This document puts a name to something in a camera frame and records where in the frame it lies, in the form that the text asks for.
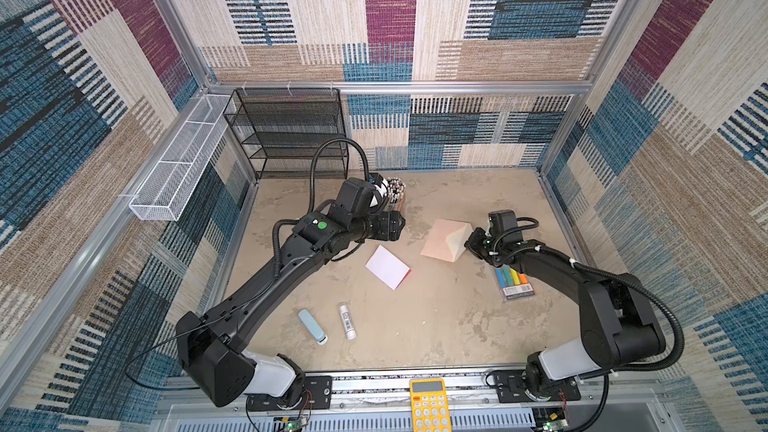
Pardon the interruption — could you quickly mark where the pink paper envelope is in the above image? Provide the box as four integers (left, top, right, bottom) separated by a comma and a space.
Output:
421, 219, 473, 263

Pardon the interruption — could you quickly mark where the pink lined letter paper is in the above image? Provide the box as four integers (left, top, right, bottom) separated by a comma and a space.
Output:
365, 246, 411, 290

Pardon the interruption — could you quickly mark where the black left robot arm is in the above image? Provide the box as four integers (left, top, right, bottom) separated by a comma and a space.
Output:
170, 167, 405, 407

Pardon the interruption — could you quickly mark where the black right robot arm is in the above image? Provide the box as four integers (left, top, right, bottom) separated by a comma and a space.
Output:
464, 210, 685, 431

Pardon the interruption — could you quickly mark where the pencil holder cup with pencils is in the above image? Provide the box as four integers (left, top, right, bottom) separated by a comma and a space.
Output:
385, 177, 406, 212

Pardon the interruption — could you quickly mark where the highlighter marker pack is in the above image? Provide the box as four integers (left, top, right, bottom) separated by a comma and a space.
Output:
495, 265, 535, 301

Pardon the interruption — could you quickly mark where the white glue stick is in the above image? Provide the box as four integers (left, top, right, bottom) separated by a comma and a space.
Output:
339, 303, 357, 340

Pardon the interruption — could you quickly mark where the yellow calculator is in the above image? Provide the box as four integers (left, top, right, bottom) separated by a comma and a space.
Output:
409, 378, 452, 432

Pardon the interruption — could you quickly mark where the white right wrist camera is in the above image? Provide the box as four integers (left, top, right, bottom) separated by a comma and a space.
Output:
488, 209, 518, 236

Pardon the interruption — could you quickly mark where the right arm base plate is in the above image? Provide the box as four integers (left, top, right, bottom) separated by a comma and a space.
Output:
485, 369, 581, 403

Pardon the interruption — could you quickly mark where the black wire mesh shelf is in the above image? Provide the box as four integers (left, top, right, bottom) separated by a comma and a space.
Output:
223, 88, 346, 179

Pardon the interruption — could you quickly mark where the aluminium front rail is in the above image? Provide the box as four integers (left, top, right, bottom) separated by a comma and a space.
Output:
149, 364, 684, 431

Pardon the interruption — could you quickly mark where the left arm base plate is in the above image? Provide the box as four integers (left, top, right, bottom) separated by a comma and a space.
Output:
245, 375, 333, 412

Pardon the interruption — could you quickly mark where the white wire mesh basket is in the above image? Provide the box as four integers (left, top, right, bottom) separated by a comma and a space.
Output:
129, 94, 229, 222

